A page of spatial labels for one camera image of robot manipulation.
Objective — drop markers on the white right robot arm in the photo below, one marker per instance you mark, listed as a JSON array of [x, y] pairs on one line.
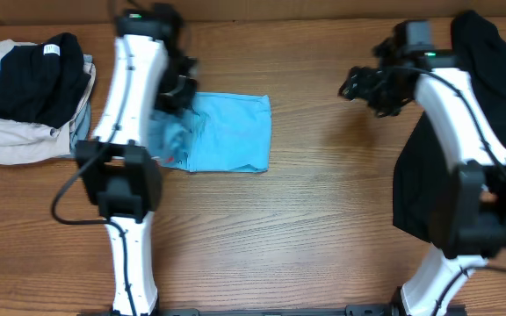
[[467, 224]]

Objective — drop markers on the grey-blue folded garment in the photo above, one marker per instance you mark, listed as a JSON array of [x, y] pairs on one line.
[[79, 125]]

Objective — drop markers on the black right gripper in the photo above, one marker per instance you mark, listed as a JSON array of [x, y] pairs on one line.
[[365, 88]]

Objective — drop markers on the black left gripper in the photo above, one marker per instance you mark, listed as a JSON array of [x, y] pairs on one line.
[[176, 97]]

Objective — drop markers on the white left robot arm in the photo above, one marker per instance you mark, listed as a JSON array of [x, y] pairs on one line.
[[152, 76]]

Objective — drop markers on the light blue t-shirt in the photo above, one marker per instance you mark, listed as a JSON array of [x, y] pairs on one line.
[[221, 132]]

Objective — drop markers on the beige folded garment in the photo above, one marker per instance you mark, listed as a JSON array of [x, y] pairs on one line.
[[23, 143]]

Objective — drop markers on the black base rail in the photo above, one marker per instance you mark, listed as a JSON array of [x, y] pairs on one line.
[[349, 310]]

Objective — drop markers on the black unfolded garment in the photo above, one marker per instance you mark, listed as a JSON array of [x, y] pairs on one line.
[[420, 174]]

